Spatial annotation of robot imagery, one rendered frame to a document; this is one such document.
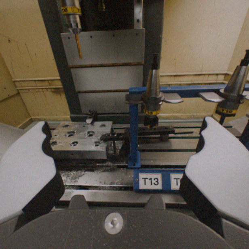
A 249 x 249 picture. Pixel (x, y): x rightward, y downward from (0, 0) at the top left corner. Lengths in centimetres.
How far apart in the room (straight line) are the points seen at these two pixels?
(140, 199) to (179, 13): 126
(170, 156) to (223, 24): 113
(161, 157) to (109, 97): 56
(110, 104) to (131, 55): 36
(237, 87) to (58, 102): 148
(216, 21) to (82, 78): 109
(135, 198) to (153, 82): 38
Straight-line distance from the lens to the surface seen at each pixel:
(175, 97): 41
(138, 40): 89
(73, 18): 48
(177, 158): 66
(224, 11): 147
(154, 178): 52
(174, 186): 54
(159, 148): 69
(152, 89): 38
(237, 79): 46
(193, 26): 138
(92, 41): 92
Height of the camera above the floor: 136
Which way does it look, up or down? 32 degrees down
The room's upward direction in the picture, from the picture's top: 3 degrees counter-clockwise
